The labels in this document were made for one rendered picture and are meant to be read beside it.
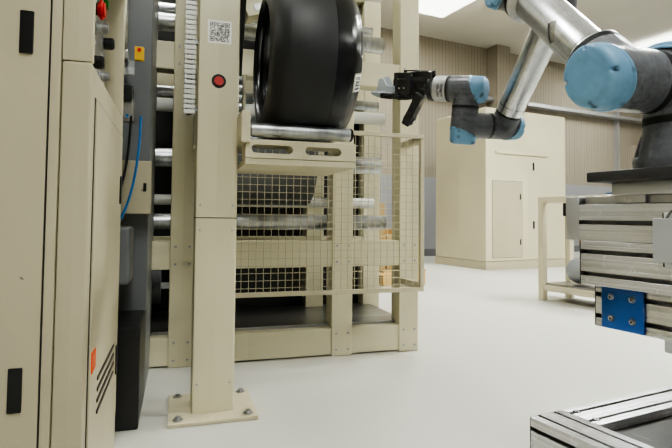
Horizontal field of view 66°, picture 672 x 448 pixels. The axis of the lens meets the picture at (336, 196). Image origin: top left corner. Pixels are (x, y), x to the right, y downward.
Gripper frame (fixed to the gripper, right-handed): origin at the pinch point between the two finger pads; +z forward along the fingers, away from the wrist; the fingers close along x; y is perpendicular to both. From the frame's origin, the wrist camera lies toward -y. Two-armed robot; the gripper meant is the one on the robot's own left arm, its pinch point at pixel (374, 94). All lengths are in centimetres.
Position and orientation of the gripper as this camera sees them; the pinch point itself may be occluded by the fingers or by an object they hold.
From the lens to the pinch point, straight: 167.5
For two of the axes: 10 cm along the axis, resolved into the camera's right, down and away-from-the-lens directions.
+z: -8.4, -1.2, 5.3
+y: -0.6, -9.5, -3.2
